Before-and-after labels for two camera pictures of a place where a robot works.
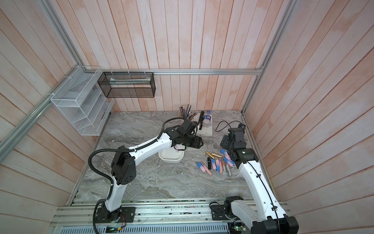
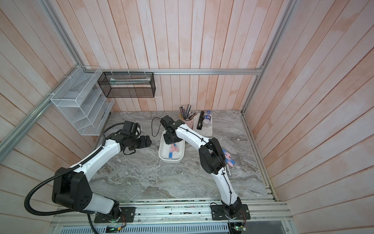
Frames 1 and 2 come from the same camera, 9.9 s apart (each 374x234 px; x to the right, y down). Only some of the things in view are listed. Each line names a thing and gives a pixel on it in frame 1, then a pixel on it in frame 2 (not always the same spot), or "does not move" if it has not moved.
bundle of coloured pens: [187, 114] does not move
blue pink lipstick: [225, 152] does not move
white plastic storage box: [172, 155] does not move
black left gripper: [197, 144] -> [143, 144]
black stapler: [201, 120] does not move
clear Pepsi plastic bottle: [206, 121] does not move
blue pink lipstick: [229, 162] does not move
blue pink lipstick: [201, 166] -> [170, 154]
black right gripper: [225, 142] -> [167, 141]
